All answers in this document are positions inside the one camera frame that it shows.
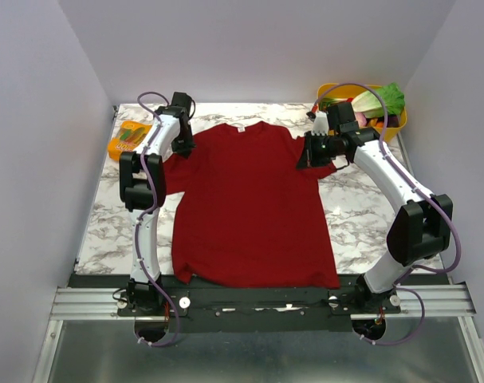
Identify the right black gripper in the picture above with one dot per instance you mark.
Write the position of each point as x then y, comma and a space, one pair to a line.
311, 151

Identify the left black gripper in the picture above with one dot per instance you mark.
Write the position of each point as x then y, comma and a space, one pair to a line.
184, 150

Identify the red t-shirt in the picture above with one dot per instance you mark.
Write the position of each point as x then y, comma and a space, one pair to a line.
248, 216

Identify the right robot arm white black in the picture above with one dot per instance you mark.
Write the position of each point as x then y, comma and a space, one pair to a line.
420, 228

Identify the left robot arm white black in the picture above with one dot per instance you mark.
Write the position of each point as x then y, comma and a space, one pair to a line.
143, 191

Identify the orange snack packet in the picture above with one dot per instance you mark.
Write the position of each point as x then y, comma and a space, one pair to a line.
129, 136

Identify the yellow plastic bin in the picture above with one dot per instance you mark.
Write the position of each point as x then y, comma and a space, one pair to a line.
333, 93

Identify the toy lettuce head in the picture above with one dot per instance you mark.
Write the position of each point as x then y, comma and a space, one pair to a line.
369, 103

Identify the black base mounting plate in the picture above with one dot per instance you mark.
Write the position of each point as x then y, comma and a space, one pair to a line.
203, 307

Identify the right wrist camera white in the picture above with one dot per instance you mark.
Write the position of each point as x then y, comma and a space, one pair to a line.
320, 123

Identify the aluminium rail frame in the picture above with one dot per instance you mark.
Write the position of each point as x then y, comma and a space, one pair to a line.
423, 333

